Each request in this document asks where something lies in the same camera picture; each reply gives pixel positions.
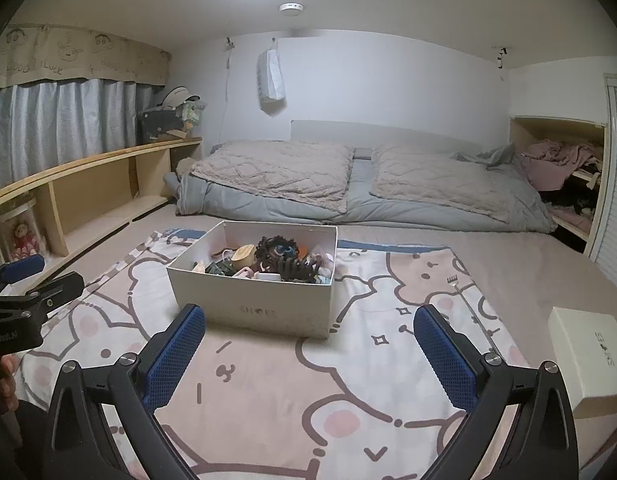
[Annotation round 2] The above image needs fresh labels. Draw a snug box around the thin white wall cable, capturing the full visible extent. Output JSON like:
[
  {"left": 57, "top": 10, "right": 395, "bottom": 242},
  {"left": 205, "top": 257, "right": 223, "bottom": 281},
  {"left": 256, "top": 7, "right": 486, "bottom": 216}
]
[{"left": 223, "top": 37, "right": 235, "bottom": 133}]

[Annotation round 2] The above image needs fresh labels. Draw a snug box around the white cap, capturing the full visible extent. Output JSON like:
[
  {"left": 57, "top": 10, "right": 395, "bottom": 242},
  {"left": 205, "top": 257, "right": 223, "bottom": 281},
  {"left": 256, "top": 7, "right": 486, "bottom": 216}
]
[{"left": 158, "top": 87, "right": 202, "bottom": 109}]

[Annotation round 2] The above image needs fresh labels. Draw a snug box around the pile of pink clothes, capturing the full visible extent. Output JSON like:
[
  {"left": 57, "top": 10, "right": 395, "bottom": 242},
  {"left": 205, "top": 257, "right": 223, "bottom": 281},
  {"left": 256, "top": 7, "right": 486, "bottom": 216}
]
[{"left": 519, "top": 141, "right": 602, "bottom": 191}]

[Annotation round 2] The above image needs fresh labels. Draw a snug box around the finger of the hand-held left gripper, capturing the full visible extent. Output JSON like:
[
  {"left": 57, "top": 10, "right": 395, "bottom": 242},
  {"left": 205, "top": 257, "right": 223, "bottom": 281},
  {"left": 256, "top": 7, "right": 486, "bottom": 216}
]
[
  {"left": 0, "top": 254, "right": 45, "bottom": 295},
  {"left": 0, "top": 271, "right": 85, "bottom": 318}
]

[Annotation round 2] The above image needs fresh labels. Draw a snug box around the person's left hand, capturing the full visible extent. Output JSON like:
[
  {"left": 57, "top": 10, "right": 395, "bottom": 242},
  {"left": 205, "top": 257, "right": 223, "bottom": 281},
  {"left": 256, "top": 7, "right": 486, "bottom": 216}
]
[{"left": 0, "top": 355, "right": 18, "bottom": 413}]

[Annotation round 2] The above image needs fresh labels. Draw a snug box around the long wooden shelf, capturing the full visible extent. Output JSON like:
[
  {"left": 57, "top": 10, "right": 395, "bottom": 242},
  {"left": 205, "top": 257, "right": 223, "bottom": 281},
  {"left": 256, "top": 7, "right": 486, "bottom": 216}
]
[{"left": 0, "top": 137, "right": 203, "bottom": 281}]

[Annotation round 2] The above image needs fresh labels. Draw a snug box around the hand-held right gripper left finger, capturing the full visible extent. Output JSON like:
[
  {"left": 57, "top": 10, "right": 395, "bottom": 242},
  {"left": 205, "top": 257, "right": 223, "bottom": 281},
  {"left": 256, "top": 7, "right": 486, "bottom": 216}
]
[{"left": 41, "top": 304, "right": 206, "bottom": 480}]

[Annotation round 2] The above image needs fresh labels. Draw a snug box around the beige cartoon valance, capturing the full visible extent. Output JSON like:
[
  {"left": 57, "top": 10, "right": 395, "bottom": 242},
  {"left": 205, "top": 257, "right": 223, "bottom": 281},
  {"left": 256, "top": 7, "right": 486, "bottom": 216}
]
[{"left": 0, "top": 22, "right": 170, "bottom": 90}]

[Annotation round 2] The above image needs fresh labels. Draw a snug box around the metal back scratcher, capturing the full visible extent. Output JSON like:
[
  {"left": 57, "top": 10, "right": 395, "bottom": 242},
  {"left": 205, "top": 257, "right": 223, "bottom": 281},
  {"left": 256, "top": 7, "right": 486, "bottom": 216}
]
[{"left": 446, "top": 275, "right": 499, "bottom": 358}]

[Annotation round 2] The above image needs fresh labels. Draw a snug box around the grey curtain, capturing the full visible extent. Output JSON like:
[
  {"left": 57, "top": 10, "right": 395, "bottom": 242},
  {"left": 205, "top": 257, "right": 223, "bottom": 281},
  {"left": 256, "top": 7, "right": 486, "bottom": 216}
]
[{"left": 0, "top": 79, "right": 159, "bottom": 193}]

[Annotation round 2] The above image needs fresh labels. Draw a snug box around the white louvered door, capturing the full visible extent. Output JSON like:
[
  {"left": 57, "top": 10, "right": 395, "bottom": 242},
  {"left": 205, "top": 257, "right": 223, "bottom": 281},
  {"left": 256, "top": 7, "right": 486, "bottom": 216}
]
[{"left": 589, "top": 72, "right": 617, "bottom": 278}]

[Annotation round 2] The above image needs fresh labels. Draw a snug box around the grey duvet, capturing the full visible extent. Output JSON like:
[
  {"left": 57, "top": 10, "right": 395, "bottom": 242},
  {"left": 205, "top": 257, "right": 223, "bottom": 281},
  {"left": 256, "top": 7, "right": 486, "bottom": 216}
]
[{"left": 163, "top": 140, "right": 557, "bottom": 233}]

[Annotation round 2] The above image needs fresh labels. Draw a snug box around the red dressed doll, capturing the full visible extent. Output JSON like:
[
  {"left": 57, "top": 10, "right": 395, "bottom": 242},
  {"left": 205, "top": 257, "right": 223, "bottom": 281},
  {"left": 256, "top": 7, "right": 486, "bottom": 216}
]
[{"left": 11, "top": 222, "right": 39, "bottom": 258}]

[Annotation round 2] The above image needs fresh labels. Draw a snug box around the wooden wall cubby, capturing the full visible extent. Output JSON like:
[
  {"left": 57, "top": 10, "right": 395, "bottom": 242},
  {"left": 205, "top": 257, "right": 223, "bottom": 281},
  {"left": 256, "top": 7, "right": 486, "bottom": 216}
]
[{"left": 509, "top": 116, "right": 607, "bottom": 243}]

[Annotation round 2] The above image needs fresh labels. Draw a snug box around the white headboard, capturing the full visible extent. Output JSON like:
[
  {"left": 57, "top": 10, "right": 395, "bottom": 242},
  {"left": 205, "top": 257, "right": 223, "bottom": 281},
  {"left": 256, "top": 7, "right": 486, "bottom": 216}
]
[{"left": 291, "top": 120, "right": 482, "bottom": 153}]

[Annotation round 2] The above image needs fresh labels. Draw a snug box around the cartoon printed blanket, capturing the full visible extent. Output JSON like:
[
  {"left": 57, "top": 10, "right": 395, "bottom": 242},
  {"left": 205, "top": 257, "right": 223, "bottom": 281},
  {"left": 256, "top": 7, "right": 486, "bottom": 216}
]
[{"left": 13, "top": 227, "right": 579, "bottom": 480}]

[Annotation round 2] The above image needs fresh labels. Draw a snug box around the white shoe box lid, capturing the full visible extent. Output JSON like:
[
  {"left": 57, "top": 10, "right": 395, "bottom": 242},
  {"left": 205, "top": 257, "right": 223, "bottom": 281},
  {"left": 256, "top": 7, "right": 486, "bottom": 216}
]
[{"left": 547, "top": 306, "right": 617, "bottom": 418}]

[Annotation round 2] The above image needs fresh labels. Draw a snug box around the pale green plush toy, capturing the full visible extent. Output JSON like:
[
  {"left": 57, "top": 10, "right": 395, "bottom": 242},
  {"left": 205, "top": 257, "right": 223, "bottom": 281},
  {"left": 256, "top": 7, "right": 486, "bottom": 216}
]
[{"left": 181, "top": 101, "right": 206, "bottom": 128}]

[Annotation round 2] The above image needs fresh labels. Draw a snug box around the blue brown knitted scrunchie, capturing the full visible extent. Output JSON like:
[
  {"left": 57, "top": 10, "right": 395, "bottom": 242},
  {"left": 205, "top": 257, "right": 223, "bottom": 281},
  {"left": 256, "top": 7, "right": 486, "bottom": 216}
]
[{"left": 257, "top": 236, "right": 298, "bottom": 261}]

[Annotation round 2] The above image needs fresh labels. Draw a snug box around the beige quilted blanket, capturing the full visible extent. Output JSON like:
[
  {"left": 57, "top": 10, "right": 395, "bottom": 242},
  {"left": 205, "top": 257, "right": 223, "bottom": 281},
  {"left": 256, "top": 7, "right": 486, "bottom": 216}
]
[
  {"left": 188, "top": 140, "right": 355, "bottom": 213},
  {"left": 369, "top": 142, "right": 514, "bottom": 213}
]

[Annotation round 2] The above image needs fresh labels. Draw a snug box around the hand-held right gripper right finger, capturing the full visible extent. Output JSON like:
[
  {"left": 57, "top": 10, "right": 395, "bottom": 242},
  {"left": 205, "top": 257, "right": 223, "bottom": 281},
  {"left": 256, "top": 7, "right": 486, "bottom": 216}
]
[{"left": 413, "top": 304, "right": 579, "bottom": 480}]

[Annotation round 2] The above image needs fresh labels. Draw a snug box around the black bag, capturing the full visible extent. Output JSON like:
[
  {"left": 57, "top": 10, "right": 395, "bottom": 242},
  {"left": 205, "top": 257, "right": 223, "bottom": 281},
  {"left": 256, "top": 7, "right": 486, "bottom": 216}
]
[{"left": 136, "top": 110, "right": 186, "bottom": 145}]

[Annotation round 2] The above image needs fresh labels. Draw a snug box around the white cardboard shoe box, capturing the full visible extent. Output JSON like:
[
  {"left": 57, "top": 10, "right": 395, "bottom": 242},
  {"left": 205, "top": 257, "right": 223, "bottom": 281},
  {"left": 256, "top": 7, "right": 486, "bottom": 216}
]
[{"left": 167, "top": 220, "right": 338, "bottom": 341}]

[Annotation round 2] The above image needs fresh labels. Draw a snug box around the white paper bag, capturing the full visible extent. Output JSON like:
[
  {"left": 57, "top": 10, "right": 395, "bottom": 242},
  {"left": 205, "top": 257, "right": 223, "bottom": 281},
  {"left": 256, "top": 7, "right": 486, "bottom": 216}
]
[{"left": 257, "top": 49, "right": 288, "bottom": 111}]

